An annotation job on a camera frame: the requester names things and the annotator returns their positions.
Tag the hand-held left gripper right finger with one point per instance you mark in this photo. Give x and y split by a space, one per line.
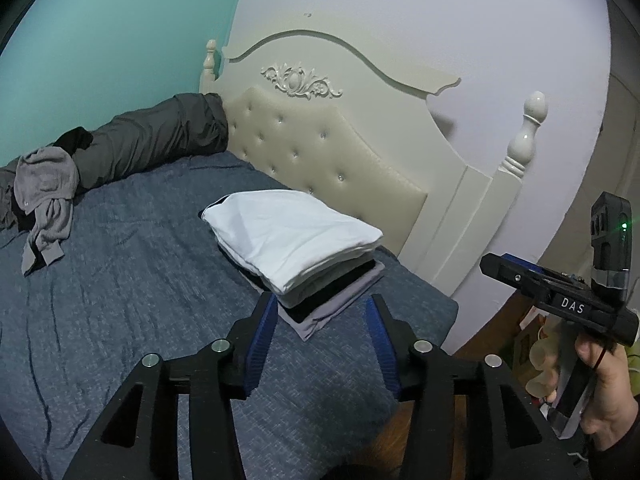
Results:
382 350

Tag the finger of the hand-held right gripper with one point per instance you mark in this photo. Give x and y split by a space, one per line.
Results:
522 262
500 268

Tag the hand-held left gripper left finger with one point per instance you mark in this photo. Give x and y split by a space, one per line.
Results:
260 345

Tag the white polo shirt black trim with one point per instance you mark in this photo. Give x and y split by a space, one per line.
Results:
290 235

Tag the person's right forearm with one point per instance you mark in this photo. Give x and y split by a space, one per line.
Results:
620 460

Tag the person's right hand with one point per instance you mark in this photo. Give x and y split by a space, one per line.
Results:
615 390

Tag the folded light grey garment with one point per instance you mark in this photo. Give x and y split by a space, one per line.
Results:
330 322

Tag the folded black garment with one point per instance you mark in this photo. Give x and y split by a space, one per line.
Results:
320 308

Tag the blue-grey bedspread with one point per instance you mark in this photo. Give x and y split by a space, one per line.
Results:
125 285

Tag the cream tufted headboard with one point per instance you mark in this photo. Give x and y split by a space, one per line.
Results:
325 150

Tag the dark grey rolled duvet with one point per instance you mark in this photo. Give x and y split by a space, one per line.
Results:
150 135

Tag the grey hoodie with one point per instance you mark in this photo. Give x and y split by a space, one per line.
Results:
45 180

